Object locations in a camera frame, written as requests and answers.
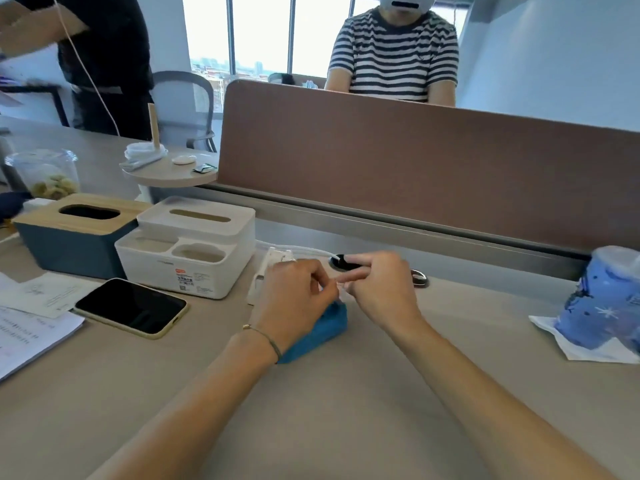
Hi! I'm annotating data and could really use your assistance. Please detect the person's left hand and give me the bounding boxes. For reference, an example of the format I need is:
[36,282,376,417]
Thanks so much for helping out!
[249,259,342,356]

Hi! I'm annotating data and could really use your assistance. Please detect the person's right hand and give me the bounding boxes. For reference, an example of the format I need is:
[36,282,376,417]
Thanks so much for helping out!
[335,252,427,339]

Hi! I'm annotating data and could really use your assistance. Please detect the person's right forearm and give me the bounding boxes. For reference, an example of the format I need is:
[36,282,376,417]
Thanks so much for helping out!
[387,315,618,480]

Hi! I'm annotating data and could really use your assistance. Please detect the person's left forearm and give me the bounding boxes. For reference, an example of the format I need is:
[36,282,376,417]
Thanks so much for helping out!
[85,326,281,480]

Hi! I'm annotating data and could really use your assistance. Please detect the blue fabric pouch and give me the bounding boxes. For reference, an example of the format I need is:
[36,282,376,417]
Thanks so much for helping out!
[276,300,349,366]

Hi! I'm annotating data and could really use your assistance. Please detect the brown desk divider panel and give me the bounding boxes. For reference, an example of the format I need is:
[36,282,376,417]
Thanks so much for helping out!
[215,79,640,256]

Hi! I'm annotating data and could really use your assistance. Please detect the white tissue box organizer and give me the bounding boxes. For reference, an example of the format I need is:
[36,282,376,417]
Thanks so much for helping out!
[114,196,257,301]

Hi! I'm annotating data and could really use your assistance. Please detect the round wooden tray stand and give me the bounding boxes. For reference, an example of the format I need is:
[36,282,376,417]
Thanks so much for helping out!
[119,103,220,204]

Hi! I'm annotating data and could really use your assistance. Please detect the smartphone in cream case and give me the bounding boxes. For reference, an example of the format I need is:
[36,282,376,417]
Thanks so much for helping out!
[73,278,190,341]

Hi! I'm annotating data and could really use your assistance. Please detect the white paper napkin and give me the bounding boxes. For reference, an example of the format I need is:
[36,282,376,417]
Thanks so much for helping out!
[528,315,640,366]

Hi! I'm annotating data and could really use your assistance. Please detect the grey mesh office chair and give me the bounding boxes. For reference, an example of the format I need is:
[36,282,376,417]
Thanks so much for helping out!
[149,70,219,153]

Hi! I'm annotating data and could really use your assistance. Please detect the blue patterned drink cup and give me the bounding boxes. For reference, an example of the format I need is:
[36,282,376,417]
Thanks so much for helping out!
[553,245,640,356]

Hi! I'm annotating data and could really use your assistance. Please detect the blue tissue box wooden lid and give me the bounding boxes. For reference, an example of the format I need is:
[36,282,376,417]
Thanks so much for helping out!
[12,193,152,287]

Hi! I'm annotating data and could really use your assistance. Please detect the window with grey frames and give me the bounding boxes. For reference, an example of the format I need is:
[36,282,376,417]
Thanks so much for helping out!
[182,0,472,114]

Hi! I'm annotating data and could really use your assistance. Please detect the small white paper slip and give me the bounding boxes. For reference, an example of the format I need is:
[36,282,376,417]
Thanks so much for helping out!
[0,272,104,320]

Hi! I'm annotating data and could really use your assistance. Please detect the printed paper sheets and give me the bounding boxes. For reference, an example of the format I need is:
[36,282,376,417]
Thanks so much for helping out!
[0,305,86,383]

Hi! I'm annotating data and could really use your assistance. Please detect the clear plastic snack cup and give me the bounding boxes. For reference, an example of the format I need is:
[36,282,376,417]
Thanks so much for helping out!
[4,149,81,201]

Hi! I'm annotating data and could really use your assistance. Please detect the dark blue cloth item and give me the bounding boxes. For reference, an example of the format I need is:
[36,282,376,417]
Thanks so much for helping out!
[0,191,34,221]

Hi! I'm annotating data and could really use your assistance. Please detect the white charging cable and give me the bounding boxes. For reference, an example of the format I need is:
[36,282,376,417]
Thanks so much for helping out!
[255,241,335,259]

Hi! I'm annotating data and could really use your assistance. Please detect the grey metal divider rail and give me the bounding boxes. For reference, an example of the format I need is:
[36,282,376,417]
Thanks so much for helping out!
[150,183,594,282]

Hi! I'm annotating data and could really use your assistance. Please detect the thin cord bracelet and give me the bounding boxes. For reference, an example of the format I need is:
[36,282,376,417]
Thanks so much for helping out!
[242,324,282,364]

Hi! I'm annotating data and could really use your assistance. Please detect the thin white hanging cable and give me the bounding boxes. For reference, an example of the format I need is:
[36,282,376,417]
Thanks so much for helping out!
[50,0,122,138]

